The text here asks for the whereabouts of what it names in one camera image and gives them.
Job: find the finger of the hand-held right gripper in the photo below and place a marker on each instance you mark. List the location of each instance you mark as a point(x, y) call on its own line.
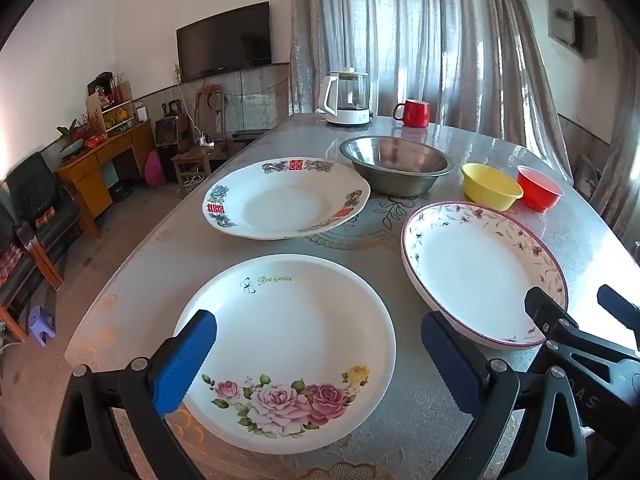
point(620, 310)
point(547, 312)

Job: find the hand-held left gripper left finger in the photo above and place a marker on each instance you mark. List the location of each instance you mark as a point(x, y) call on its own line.
point(184, 367)

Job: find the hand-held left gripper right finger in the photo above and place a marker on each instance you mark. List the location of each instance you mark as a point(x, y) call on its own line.
point(450, 370)

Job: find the oval plate with floral rim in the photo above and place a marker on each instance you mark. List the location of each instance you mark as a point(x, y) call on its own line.
point(475, 270)

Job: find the white plate with pink roses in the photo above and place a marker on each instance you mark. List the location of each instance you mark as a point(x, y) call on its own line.
point(300, 330)

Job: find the red plastic bowl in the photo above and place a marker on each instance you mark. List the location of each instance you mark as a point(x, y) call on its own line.
point(540, 190)

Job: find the yellow plastic bowl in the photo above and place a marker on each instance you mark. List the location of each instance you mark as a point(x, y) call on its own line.
point(492, 187)

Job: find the white plate with red characters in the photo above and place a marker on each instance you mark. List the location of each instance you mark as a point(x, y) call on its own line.
point(285, 205)

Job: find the stainless steel basin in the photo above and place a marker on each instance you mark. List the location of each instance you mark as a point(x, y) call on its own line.
point(395, 165)

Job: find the purple plastic stool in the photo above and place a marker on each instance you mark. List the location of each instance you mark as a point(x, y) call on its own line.
point(41, 322)

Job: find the grey side curtain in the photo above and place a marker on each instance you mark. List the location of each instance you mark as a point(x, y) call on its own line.
point(620, 135)

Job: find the pink bag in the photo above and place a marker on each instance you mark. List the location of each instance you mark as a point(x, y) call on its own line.
point(152, 169)

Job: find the wooden desk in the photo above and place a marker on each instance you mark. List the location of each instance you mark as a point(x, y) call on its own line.
point(95, 180)

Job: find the wooden chair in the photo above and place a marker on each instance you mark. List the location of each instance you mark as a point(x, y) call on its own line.
point(200, 157)

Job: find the black armchair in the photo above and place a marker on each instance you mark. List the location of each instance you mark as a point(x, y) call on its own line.
point(40, 200)

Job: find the white power strip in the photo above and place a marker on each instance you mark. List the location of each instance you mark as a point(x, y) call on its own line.
point(206, 141)

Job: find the small old television set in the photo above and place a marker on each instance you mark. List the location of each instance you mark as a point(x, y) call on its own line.
point(167, 132)

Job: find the red mug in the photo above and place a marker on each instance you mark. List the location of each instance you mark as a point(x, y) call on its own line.
point(414, 114)

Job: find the black low bench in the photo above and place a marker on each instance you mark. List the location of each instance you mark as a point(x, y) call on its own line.
point(250, 135)

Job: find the desk shelf with ornaments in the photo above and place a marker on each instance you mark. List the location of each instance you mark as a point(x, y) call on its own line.
point(112, 105)

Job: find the white glass electric kettle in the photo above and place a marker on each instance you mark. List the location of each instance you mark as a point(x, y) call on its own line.
point(347, 100)

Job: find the grey sheer curtain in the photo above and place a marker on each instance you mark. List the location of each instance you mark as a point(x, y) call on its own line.
point(425, 35)

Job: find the flat screen television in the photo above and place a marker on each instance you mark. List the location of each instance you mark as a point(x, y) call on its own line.
point(225, 42)

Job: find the wall electrical box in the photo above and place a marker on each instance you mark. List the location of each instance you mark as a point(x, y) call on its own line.
point(570, 22)

